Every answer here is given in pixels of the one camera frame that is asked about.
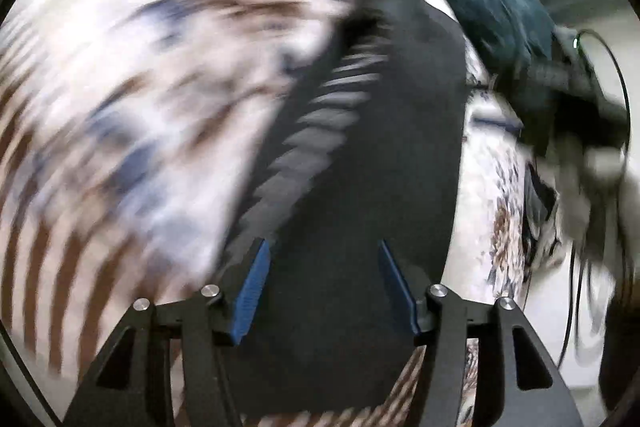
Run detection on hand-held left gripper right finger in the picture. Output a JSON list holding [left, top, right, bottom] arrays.
[[377, 239, 585, 427]]

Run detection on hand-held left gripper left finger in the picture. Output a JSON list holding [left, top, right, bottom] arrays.
[[64, 238, 272, 427]]

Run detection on dark grey small garment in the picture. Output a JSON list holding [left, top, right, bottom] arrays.
[[216, 0, 468, 420]]

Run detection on brown blue patterned bed sheet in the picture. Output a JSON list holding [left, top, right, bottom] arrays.
[[0, 0, 561, 427]]

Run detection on black cable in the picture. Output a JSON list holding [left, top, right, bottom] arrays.
[[557, 28, 630, 365]]

